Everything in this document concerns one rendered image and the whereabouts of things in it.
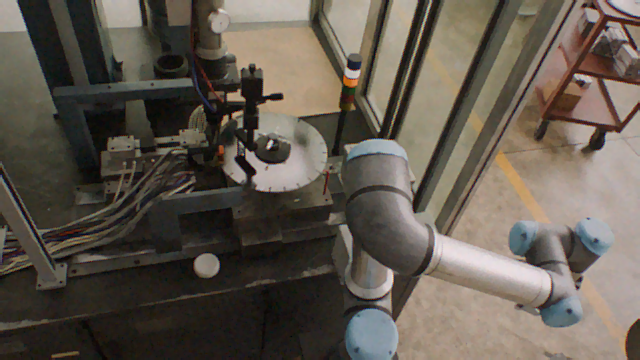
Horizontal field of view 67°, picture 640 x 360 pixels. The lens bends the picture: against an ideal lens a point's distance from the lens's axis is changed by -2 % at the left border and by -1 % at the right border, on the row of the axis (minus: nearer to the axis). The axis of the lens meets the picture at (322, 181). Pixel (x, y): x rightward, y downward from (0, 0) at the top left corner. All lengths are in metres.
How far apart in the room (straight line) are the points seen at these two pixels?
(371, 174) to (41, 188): 1.16
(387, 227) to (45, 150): 1.32
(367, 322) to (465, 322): 1.29
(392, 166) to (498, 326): 1.68
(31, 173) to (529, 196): 2.47
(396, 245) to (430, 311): 1.57
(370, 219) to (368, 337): 0.40
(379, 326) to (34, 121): 1.38
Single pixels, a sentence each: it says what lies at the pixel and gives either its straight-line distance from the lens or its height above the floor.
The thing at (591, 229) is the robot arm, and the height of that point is 1.26.
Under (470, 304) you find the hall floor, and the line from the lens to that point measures 2.45.
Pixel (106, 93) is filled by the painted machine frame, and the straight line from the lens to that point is 1.53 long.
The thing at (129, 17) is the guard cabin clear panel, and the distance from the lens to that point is 2.40.
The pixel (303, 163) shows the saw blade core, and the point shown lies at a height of 0.95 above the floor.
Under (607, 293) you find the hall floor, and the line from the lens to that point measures 2.86.
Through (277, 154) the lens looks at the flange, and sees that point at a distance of 1.43.
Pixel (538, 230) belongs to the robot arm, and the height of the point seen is 1.25.
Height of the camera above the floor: 1.99
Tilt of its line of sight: 48 degrees down
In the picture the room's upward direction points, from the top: 11 degrees clockwise
